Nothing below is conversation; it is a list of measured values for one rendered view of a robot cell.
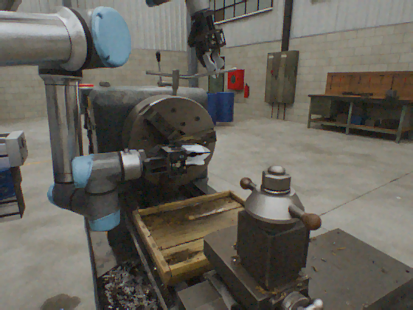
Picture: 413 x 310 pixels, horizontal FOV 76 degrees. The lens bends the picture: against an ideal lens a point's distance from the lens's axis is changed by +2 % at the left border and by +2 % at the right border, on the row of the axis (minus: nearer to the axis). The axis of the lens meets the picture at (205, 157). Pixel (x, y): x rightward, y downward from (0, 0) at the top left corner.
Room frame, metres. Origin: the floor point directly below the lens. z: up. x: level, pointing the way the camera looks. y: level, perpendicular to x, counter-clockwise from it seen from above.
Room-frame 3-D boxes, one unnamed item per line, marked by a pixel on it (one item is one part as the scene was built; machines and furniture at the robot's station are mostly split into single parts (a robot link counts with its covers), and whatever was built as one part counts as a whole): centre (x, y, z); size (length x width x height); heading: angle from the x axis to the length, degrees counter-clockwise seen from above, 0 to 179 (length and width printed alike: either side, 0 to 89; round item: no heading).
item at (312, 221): (0.28, -0.12, 1.13); 0.04 x 0.02 x 0.02; 28
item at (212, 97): (7.65, -0.02, 0.44); 0.59 x 0.59 x 0.88
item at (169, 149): (0.67, 0.12, 1.08); 0.12 x 0.09 x 0.08; 116
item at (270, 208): (0.33, -0.09, 1.13); 0.08 x 0.08 x 0.03
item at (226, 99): (8.40, -0.59, 0.44); 0.59 x 0.59 x 0.88
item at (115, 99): (1.27, 0.33, 1.06); 0.59 x 0.48 x 0.39; 28
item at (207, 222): (0.68, 0.00, 0.89); 0.36 x 0.30 x 0.04; 118
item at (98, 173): (0.60, 0.26, 1.08); 0.11 x 0.08 x 0.09; 116
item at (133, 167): (0.64, 0.19, 1.09); 0.08 x 0.05 x 0.08; 26
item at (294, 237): (0.34, -0.10, 1.07); 0.07 x 0.07 x 0.10; 28
